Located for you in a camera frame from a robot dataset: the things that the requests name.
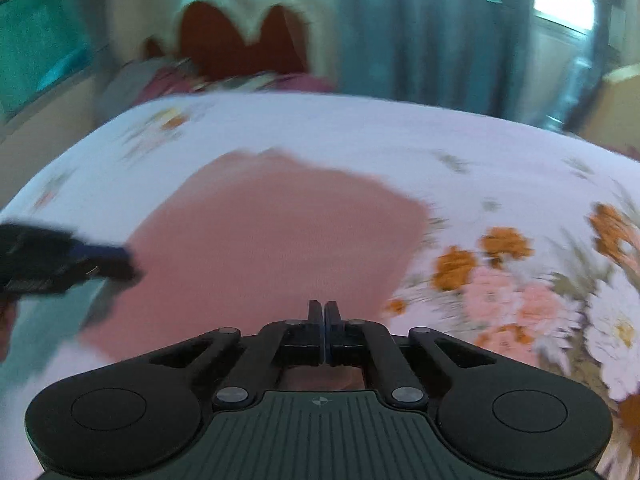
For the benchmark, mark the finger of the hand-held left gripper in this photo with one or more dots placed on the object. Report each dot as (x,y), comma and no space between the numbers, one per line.
(102,256)

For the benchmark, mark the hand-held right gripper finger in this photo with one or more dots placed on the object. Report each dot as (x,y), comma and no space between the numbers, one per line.
(320,341)
(329,341)

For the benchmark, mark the pink garment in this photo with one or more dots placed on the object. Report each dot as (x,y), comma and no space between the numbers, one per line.
(260,240)

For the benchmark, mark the teal framed panel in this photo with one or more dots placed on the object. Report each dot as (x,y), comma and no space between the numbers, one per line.
(40,35)

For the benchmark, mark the floral bed sheet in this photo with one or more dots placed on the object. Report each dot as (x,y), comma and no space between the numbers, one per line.
(500,160)

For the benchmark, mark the red headboard with white trim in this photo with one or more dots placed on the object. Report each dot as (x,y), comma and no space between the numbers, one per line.
(235,40)

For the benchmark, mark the blue curtain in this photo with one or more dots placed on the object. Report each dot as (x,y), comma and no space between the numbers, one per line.
(425,25)
(590,75)

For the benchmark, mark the cream footboard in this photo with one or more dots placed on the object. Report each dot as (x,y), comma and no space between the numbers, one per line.
(620,105)

